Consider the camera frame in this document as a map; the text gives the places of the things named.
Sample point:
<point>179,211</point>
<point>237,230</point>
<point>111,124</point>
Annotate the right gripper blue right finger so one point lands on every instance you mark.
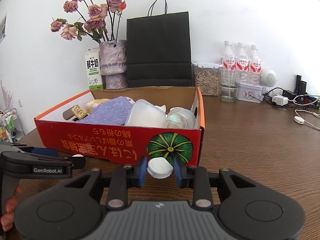
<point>181,174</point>

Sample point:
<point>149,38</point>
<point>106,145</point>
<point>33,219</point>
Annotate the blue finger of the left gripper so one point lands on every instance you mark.
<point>40,151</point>

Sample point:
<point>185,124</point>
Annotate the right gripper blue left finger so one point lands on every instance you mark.
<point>140,171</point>

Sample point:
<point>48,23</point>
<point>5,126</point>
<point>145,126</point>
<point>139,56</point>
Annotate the small white lidded jar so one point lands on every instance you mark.
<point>159,168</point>

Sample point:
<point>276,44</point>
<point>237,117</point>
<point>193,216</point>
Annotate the frosted plastic storage box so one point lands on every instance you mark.
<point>145,114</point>

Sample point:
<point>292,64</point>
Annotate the translucent plastic bag ball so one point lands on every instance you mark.
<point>180,118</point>

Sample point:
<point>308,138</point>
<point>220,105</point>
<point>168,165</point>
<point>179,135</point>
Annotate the small yellow labelled box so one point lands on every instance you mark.
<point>79,112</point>

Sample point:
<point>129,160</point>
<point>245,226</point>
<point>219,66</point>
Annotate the purple knitted cloth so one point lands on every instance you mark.
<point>103,117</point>

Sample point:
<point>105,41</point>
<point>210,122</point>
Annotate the white yellow plush hamster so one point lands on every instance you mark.
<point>117,104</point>

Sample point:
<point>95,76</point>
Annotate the white tissue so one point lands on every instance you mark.
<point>162,108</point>

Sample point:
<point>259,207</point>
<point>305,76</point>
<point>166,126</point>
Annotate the person left hand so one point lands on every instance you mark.
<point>7,220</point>

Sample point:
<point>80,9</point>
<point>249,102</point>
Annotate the red pumpkin cardboard box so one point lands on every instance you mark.
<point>125,144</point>

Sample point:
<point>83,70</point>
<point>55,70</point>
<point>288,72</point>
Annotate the clear jar of seeds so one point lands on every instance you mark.
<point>206,75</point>

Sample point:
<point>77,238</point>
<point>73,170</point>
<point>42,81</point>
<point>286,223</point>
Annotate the clear drinking glass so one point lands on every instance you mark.
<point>229,83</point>

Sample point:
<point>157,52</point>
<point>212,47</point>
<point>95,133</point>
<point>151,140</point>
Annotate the white green milk carton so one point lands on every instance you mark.
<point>93,69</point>

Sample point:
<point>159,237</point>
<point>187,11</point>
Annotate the white printed tin box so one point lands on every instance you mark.
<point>250,93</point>

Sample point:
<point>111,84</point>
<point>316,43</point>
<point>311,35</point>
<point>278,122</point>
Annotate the purple textured vase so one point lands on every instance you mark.
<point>113,64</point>

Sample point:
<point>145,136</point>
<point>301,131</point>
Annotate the black paper shopping bag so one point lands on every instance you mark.
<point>158,50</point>

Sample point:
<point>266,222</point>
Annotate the right water bottle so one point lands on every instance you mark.
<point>254,65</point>

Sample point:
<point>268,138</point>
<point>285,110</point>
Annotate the water bottle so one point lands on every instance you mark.
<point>254,65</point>
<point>228,57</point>
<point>242,62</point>

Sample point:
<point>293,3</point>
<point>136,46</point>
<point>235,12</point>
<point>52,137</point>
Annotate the white charger plug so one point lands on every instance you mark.
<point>280,100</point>

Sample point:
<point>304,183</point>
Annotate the left water bottle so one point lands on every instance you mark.
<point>228,57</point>

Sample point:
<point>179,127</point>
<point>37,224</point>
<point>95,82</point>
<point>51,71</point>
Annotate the middle water bottle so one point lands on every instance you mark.
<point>242,62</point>

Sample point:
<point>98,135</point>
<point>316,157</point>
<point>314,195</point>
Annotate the white round speaker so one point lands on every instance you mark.
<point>268,79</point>

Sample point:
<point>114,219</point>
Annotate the black power strip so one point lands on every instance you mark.
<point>295,101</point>

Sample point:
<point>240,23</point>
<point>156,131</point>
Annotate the black upright device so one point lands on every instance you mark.
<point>300,87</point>

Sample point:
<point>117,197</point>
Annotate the dried pink rose bouquet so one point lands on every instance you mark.
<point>100,22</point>

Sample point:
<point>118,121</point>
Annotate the metal wire shelf rack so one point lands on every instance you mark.
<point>11,127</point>

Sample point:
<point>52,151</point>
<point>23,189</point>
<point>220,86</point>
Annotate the wall poster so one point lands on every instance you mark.
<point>3,28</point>

